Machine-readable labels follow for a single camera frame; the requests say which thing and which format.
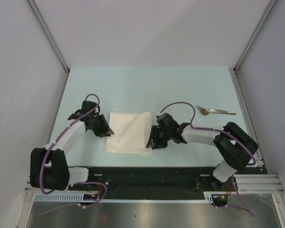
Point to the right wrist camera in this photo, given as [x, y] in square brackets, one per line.
[166, 122]

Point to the silver metal fork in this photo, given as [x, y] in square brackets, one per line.
[211, 110]

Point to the white cloth napkin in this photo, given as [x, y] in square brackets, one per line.
[131, 133]

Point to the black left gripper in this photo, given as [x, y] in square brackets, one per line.
[105, 131]

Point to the aluminium corner post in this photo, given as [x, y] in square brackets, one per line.
[256, 32]
[47, 33]

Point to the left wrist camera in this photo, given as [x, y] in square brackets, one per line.
[87, 106]

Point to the aluminium frame rail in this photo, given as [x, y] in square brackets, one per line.
[256, 183]

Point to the left aluminium corner post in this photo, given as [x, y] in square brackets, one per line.
[47, 33]

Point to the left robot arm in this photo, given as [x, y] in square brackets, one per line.
[48, 165]

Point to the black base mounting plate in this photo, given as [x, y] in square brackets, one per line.
[130, 170]

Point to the right aluminium corner post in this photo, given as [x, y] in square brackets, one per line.
[256, 32]

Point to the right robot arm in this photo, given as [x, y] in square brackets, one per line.
[235, 146]

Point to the white slotted cable duct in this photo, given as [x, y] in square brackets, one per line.
[199, 197]

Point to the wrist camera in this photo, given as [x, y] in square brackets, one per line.
[87, 106]
[166, 122]

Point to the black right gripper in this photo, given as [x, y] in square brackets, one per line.
[154, 141]

